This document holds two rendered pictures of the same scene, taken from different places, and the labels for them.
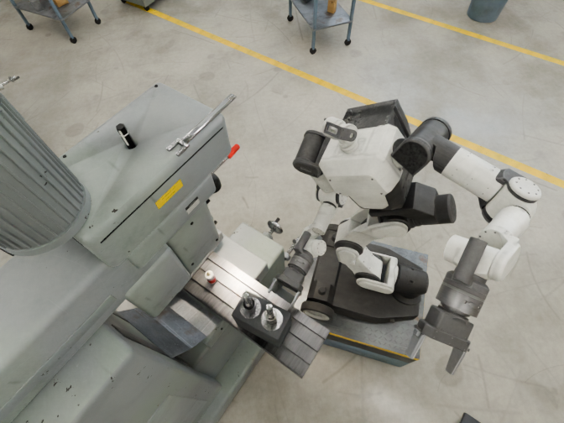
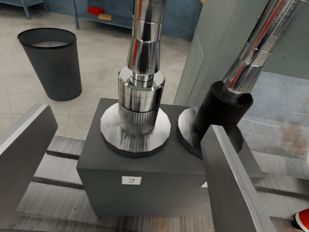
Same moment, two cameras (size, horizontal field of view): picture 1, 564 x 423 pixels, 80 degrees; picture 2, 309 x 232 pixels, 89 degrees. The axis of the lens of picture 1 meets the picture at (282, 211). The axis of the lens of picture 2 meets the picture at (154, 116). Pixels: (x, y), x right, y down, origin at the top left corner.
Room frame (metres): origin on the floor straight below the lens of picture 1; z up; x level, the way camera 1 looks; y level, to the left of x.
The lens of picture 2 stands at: (0.45, -0.01, 1.28)
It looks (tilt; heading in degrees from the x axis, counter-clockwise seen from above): 44 degrees down; 140
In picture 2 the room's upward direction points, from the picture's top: 12 degrees clockwise
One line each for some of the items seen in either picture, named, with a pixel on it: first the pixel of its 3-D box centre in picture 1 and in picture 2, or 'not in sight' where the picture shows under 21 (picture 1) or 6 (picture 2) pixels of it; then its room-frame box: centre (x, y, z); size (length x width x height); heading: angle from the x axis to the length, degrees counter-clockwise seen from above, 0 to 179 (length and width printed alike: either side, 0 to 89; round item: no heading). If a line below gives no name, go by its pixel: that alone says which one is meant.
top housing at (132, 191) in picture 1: (138, 167); not in sight; (0.58, 0.38, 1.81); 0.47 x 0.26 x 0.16; 143
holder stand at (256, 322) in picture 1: (263, 319); (161, 163); (0.36, 0.10, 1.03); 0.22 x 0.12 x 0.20; 60
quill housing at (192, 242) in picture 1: (177, 225); not in sight; (0.59, 0.37, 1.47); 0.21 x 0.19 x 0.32; 53
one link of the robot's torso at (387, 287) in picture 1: (377, 271); not in sight; (0.67, -0.53, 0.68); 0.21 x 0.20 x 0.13; 71
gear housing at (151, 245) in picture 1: (148, 201); not in sight; (0.56, 0.40, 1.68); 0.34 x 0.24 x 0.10; 143
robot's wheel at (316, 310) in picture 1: (316, 310); not in sight; (0.51, -0.18, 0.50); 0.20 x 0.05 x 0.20; 71
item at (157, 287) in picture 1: (138, 266); not in sight; (0.44, 0.49, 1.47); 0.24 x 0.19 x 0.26; 53
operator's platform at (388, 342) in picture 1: (357, 295); not in sight; (0.69, -0.49, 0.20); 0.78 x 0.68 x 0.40; 71
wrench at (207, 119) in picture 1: (205, 122); not in sight; (0.66, 0.19, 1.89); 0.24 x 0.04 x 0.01; 144
